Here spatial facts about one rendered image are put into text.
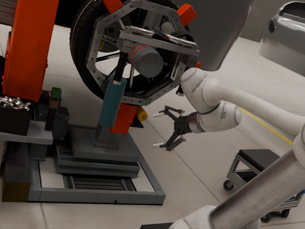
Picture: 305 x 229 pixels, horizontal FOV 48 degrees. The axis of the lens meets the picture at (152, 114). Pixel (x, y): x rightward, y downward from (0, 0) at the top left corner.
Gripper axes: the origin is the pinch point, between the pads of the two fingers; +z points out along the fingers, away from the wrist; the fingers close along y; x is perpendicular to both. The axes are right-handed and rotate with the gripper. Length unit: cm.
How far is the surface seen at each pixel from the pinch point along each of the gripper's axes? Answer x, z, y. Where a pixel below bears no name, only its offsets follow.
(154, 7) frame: 1, -2, 62
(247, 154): -108, 8, -1
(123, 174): -33, 55, -14
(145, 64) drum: 1.5, 4.1, 32.7
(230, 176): -112, 25, -14
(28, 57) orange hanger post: 44, 38, 33
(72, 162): -2, 63, -9
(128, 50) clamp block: 17.7, 0.0, 33.5
